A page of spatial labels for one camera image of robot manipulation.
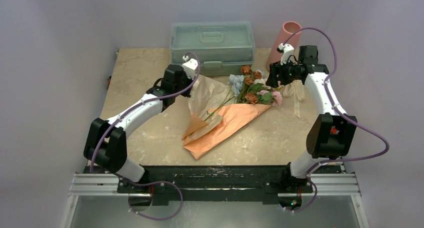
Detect beige ribbon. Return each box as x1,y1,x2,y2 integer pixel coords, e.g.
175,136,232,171
282,80,305,119

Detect artificial flower bouquet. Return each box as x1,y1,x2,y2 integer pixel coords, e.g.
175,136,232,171
204,65,283,121

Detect orange wrapping paper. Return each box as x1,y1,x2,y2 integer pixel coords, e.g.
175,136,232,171
182,76,271,160

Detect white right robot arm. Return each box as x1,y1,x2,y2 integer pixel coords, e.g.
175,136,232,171
266,43,357,192

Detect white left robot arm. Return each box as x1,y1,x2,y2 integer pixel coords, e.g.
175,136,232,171
83,58,200,193

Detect pink cylindrical vase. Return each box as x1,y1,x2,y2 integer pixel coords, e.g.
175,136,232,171
265,20,303,72

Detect green plastic toolbox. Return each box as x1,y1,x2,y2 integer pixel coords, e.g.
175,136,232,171
169,21,255,76

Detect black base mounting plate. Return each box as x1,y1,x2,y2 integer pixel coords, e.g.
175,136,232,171
82,165,343,208

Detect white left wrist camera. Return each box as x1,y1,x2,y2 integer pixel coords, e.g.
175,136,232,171
181,55,199,80

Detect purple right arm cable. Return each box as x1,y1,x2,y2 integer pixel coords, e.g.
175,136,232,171
280,27,390,214

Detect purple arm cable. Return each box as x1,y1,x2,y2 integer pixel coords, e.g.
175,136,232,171
280,27,390,214
89,52,202,221

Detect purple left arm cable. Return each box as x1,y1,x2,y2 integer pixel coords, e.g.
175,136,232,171
89,52,202,221

